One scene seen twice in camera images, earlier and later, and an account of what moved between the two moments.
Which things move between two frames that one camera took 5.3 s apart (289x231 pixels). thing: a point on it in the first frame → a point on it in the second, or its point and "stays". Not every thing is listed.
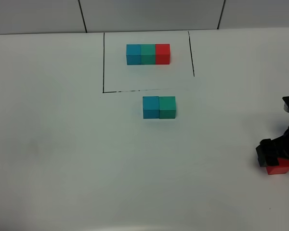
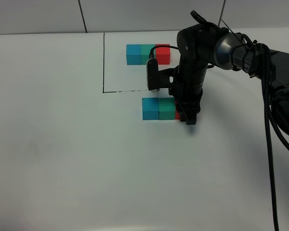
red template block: x=162 y=54 stays
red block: x=285 y=165 → x=177 y=112
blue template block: x=133 y=54 stays
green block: x=167 y=107 stays
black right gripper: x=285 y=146 → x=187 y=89
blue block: x=151 y=105 stays
